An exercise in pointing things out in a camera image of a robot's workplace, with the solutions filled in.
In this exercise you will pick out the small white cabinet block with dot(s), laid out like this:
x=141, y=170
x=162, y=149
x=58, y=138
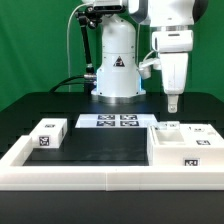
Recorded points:
x=49, y=133

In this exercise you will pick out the white door panel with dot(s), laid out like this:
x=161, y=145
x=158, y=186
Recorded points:
x=167, y=125
x=201, y=135

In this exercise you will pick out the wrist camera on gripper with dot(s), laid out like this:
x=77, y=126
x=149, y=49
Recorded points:
x=146, y=66

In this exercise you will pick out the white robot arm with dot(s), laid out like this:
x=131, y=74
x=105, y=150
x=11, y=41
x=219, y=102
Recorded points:
x=119, y=76

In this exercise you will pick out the black camera on mount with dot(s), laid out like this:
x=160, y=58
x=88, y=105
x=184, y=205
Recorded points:
x=108, y=6

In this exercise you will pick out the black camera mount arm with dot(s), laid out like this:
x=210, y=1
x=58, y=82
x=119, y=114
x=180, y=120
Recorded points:
x=87, y=19

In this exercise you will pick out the white cabinet body box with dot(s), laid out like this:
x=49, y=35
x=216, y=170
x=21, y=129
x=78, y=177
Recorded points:
x=167, y=148

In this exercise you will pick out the white flat base plate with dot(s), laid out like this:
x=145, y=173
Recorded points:
x=115, y=120

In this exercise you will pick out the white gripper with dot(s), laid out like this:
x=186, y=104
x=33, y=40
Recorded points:
x=173, y=48

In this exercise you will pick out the white U-shaped frame wall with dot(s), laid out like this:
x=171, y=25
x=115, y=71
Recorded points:
x=15, y=175

